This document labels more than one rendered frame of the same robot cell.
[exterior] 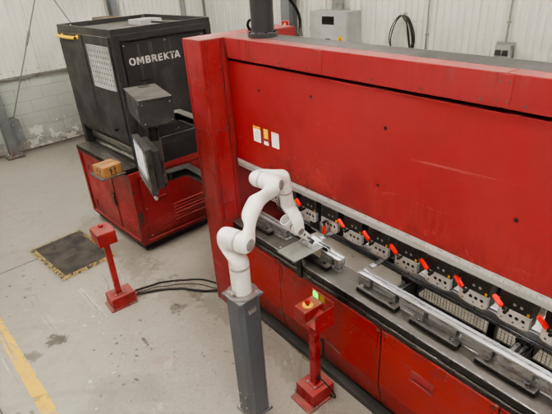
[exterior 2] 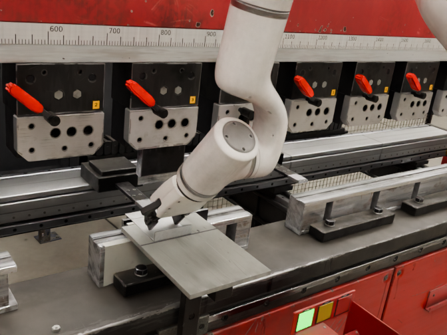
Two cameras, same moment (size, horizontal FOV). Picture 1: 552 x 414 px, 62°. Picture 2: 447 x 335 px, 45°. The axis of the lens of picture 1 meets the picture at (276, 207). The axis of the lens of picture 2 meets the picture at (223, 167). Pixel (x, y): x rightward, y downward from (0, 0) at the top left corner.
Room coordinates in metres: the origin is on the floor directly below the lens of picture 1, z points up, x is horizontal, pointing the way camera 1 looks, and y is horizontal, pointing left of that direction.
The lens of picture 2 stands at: (2.64, 0.77, 1.52)
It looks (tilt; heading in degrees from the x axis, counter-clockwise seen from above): 21 degrees down; 269
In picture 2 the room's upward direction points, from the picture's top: 7 degrees clockwise
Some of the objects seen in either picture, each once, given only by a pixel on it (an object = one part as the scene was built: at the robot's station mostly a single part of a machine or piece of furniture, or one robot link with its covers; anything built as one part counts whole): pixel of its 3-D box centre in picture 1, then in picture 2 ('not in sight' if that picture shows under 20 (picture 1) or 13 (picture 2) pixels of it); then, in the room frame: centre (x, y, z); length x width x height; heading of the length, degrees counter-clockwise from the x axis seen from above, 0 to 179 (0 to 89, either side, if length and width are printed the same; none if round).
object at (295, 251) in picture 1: (300, 249); (193, 249); (2.66, -0.15, 1.00); 0.26 x 0.18 x 0.01; 127
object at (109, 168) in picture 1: (106, 167); not in sight; (4.28, 1.65, 1.04); 0.30 x 0.26 x 0.12; 41
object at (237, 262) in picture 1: (232, 247); not in sight; (2.24, 0.26, 1.30); 0.19 x 0.12 x 0.24; 52
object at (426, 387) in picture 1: (420, 383); (442, 296); (1.84, -0.75, 0.58); 0.15 x 0.02 x 0.07; 37
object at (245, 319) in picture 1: (249, 354); not in sight; (2.22, 0.23, 0.50); 0.18 x 0.18 x 1.00; 41
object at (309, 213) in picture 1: (312, 207); (155, 100); (2.77, -0.25, 1.26); 0.15 x 0.09 x 0.17; 37
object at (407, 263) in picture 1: (411, 255); (405, 88); (2.13, -0.73, 1.26); 0.15 x 0.09 x 0.17; 37
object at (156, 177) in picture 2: (315, 224); (160, 160); (2.75, -0.27, 1.13); 0.10 x 0.02 x 0.10; 37
